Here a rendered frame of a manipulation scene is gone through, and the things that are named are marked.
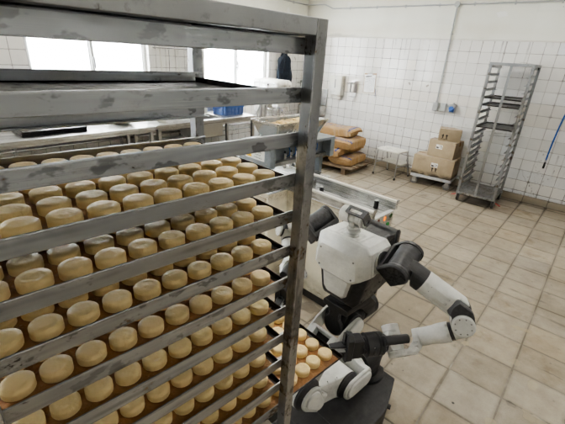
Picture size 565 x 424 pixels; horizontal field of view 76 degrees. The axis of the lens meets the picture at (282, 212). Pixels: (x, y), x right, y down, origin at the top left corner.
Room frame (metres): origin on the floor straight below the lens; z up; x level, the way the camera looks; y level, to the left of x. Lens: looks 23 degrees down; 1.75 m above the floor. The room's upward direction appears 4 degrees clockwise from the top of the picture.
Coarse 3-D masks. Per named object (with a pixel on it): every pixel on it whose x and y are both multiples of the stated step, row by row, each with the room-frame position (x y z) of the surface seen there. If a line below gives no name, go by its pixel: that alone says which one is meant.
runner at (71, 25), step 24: (0, 24) 0.44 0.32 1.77; (24, 24) 0.46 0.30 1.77; (48, 24) 0.47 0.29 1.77; (72, 24) 0.49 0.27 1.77; (96, 24) 0.51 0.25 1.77; (120, 24) 0.53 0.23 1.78; (144, 24) 0.55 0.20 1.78; (168, 24) 0.58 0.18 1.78; (216, 48) 0.63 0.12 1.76; (240, 48) 0.67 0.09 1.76; (264, 48) 0.70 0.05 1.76; (288, 48) 0.74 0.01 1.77
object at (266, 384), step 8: (256, 384) 0.77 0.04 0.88; (264, 384) 0.77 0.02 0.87; (272, 384) 0.78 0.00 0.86; (248, 392) 0.74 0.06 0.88; (256, 392) 0.75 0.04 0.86; (232, 400) 0.71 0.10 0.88; (240, 400) 0.72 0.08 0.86; (248, 400) 0.72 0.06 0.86; (224, 408) 0.69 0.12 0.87; (232, 408) 0.69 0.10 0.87; (240, 408) 0.70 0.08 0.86; (208, 416) 0.65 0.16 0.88; (216, 416) 0.66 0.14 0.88; (224, 416) 0.67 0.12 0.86
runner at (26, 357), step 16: (272, 256) 0.73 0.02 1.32; (224, 272) 0.64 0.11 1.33; (240, 272) 0.67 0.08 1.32; (192, 288) 0.59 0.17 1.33; (208, 288) 0.61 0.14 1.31; (144, 304) 0.52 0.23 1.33; (160, 304) 0.54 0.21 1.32; (112, 320) 0.48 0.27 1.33; (128, 320) 0.50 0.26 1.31; (64, 336) 0.43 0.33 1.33; (80, 336) 0.45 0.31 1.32; (96, 336) 0.46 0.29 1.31; (16, 352) 0.39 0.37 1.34; (32, 352) 0.40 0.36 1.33; (48, 352) 0.42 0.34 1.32; (0, 368) 0.38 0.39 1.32; (16, 368) 0.39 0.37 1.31
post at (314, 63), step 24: (312, 48) 0.76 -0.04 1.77; (312, 72) 0.75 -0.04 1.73; (312, 96) 0.75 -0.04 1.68; (312, 120) 0.76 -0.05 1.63; (312, 144) 0.76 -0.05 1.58; (312, 168) 0.76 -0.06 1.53; (288, 264) 0.77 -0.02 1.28; (288, 288) 0.77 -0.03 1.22; (288, 312) 0.76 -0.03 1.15; (288, 336) 0.76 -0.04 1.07; (288, 360) 0.75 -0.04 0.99; (288, 384) 0.75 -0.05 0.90; (288, 408) 0.76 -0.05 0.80
